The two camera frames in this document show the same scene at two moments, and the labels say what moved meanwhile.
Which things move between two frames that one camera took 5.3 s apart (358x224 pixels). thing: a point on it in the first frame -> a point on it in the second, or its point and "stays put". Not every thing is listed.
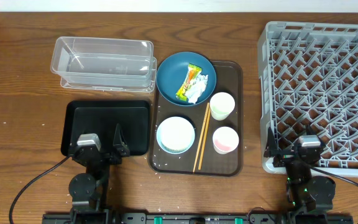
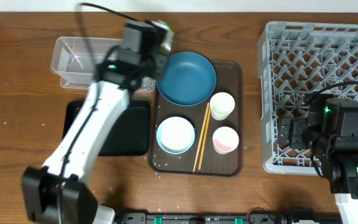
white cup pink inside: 225,140 stays put
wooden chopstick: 204,138 stays put
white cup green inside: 221,104 stays put
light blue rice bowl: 175,135 stays put
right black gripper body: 284,157 -> 298,126
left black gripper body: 110,160 -> 147,68
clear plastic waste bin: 105,65 stays put
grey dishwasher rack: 324,75 stays put
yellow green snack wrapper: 192,71 -> 167,24
